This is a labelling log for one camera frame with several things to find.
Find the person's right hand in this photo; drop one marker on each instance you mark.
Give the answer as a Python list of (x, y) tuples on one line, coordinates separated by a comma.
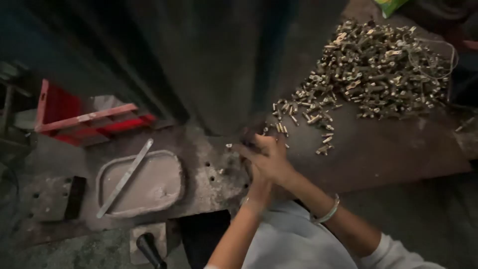
[(270, 157)]

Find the person's left hand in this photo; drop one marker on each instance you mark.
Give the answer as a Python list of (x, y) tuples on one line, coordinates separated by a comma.
[(257, 186)]

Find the person's right fingers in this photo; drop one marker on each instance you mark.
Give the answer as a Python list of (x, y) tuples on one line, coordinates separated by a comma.
[(254, 144)]

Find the thin wrist bangle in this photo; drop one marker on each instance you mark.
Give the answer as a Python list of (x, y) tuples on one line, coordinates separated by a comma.
[(246, 201)]

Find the silver bangle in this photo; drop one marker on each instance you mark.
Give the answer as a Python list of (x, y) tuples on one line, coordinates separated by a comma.
[(328, 213)]

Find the dark press machine column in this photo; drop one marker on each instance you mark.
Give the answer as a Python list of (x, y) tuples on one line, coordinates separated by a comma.
[(194, 59)]

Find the person's grey garment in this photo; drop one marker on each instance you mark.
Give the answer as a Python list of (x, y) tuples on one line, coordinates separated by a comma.
[(295, 239)]

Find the oval metal tray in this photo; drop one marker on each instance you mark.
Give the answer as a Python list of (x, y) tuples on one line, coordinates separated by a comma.
[(142, 183)]

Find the flat metal bar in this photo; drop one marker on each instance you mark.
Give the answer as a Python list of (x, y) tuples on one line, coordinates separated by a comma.
[(125, 178)]

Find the heap of brass fittings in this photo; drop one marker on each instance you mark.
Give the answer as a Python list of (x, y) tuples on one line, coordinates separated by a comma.
[(373, 71)]

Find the dark metal block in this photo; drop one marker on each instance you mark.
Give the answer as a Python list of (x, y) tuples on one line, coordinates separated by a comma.
[(74, 197)]

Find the green packet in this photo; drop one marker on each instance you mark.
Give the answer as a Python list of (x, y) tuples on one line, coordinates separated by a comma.
[(390, 6)]

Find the red metal frame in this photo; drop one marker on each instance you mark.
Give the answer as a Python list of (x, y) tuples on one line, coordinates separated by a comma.
[(82, 115)]

